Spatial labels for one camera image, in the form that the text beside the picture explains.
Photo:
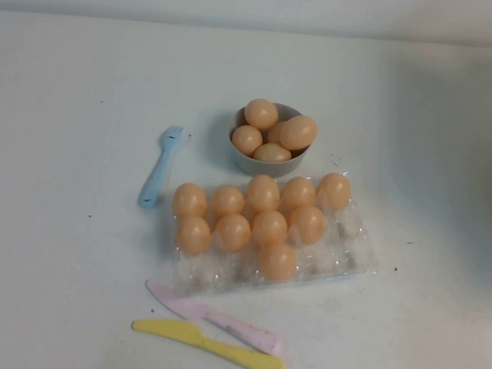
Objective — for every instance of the orange plastic egg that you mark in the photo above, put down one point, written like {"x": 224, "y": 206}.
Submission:
{"x": 272, "y": 153}
{"x": 227, "y": 201}
{"x": 334, "y": 190}
{"x": 193, "y": 235}
{"x": 261, "y": 113}
{"x": 247, "y": 140}
{"x": 307, "y": 224}
{"x": 269, "y": 228}
{"x": 275, "y": 133}
{"x": 190, "y": 200}
{"x": 277, "y": 261}
{"x": 299, "y": 194}
{"x": 263, "y": 193}
{"x": 299, "y": 132}
{"x": 232, "y": 232}

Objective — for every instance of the clear plastic egg tray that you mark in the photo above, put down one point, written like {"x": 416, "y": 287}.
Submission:
{"x": 344, "y": 246}

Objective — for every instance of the grey round bowl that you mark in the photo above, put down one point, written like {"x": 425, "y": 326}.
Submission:
{"x": 265, "y": 167}

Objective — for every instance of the light blue plastic fork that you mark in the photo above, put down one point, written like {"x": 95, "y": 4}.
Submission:
{"x": 156, "y": 175}

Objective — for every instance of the pink plastic knife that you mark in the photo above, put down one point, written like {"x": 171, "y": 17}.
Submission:
{"x": 199, "y": 311}

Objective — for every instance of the yellow plastic knife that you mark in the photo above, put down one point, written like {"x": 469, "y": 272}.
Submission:
{"x": 179, "y": 331}

